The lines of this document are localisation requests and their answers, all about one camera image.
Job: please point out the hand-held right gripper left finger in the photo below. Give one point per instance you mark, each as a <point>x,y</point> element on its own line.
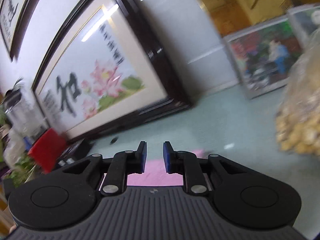
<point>141,157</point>

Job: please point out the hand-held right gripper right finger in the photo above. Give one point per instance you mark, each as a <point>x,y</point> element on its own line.
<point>167,157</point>

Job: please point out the pink fluffy towel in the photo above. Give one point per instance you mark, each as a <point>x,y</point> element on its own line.
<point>155,177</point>

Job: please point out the small dark coin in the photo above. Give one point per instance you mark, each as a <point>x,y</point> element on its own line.
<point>114,140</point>

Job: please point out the black box with white label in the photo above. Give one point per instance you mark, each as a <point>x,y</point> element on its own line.
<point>75,153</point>

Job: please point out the framed lotus cross-stitch picture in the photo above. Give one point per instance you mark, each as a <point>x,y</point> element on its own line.
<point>105,75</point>

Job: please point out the red box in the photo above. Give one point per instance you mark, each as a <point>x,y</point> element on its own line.
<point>47,150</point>

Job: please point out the green plant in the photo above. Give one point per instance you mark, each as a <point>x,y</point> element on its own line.
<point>21,171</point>

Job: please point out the clear glass jar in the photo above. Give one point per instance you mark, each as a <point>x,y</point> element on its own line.
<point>25,112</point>

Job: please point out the plastic bag of puffed snacks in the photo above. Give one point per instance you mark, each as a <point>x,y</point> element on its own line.
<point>300,120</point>

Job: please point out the framed garden photo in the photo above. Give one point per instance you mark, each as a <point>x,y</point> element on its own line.
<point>265,57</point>

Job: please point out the gold plaque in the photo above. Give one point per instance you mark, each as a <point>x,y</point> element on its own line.
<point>245,2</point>

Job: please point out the framed calligraphy picture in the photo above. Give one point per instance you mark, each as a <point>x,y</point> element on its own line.
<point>15,12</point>

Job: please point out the small silver photo frame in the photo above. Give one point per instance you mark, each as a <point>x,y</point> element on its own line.
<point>302,20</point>

